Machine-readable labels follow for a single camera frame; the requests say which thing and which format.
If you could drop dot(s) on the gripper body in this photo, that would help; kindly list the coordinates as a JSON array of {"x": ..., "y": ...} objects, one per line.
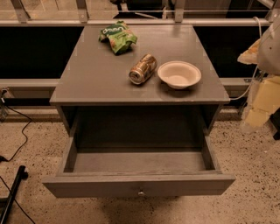
[{"x": 269, "y": 52}]

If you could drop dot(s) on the grey top drawer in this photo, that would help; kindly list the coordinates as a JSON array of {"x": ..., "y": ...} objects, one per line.
[{"x": 119, "y": 154}]

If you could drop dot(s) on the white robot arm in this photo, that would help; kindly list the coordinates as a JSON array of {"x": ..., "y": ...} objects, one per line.
[{"x": 265, "y": 52}]

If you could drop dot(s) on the white paper bowl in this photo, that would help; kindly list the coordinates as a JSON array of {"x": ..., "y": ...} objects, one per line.
[{"x": 179, "y": 74}]

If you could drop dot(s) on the gold soda can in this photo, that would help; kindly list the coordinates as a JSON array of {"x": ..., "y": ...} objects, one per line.
[{"x": 143, "y": 69}]

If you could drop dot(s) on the green chip bag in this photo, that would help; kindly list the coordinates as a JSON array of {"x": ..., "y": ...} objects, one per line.
[{"x": 120, "y": 37}]

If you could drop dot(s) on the grey wooden cabinet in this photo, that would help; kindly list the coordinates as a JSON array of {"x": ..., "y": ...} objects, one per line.
[{"x": 95, "y": 76}]

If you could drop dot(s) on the black stand leg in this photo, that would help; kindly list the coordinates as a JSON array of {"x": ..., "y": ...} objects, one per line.
[{"x": 6, "y": 203}]

